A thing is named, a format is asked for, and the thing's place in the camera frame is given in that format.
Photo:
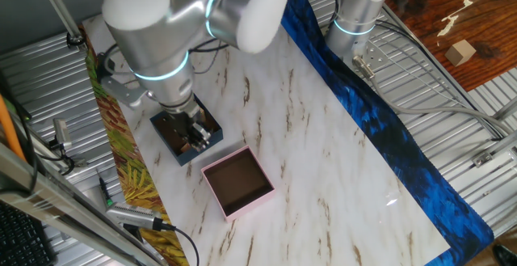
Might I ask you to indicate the silver ribbed camera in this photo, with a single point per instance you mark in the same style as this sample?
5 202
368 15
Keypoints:
133 215

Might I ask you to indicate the aluminium rail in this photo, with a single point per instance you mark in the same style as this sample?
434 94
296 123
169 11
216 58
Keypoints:
497 149
505 110

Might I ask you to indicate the pink cardboard box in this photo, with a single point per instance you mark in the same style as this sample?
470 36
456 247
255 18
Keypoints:
250 207

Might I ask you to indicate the blue painted cloth strip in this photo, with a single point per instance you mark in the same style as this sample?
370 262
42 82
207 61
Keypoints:
404 157

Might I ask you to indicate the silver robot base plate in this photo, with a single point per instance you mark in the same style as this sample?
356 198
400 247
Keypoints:
377 56

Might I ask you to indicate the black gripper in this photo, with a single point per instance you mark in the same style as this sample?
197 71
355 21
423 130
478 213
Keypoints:
182 124

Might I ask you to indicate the yellow green painted cloth strip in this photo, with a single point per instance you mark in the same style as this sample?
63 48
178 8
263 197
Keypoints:
121 136

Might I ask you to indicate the black rod base knob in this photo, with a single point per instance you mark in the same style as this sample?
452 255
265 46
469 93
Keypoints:
76 40

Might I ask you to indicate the white marble pattern mat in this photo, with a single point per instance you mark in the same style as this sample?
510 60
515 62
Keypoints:
323 177

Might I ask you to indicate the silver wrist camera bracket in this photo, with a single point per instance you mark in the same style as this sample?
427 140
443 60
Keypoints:
123 92

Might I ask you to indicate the dark blue cardboard box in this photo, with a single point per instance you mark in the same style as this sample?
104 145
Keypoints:
214 134

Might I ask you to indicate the black shoe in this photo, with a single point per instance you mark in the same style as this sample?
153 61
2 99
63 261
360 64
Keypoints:
507 254

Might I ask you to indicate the black keyboard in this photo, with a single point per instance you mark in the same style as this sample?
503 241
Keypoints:
20 237

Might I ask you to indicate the aluminium frame beam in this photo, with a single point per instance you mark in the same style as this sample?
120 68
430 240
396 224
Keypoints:
60 205

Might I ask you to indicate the brown wood pattern board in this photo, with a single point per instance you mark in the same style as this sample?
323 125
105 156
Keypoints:
484 15

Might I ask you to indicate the grey metal rod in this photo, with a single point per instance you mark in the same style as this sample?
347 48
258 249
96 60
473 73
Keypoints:
56 3

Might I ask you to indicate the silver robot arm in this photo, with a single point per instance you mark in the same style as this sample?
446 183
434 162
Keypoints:
149 35

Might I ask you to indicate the orange pole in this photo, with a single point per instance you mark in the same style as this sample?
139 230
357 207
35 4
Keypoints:
10 128

